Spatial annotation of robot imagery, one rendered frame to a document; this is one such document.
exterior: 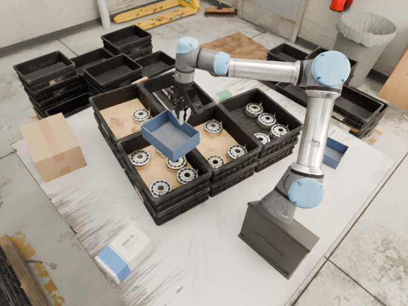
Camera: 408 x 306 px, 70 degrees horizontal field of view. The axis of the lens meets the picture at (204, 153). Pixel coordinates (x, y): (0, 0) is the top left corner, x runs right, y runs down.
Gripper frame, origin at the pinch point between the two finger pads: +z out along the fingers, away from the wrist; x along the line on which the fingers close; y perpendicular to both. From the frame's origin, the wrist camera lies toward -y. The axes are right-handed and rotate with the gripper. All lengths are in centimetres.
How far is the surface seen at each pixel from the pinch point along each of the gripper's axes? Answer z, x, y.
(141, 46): 49, -86, 160
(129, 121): 29, -1, 45
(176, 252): 45, 23, -28
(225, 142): 25.3, -30.6, -2.3
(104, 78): 59, -35, 140
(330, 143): 29, -87, -38
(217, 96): 28, -63, 36
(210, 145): 26.2, -23.4, 1.5
